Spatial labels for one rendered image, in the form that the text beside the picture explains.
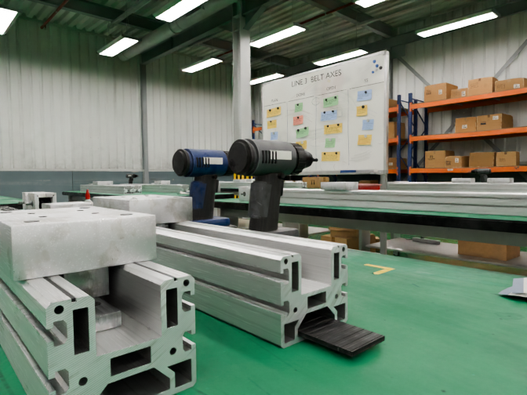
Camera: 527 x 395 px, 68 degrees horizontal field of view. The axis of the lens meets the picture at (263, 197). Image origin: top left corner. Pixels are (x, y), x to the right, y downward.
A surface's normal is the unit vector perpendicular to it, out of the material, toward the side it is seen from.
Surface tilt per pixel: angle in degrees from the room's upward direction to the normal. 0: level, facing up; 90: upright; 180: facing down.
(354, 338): 0
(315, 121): 90
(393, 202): 90
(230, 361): 0
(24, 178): 90
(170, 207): 90
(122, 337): 0
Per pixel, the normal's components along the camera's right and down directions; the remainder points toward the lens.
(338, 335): -0.01, -1.00
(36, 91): 0.68, 0.03
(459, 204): -0.71, 0.04
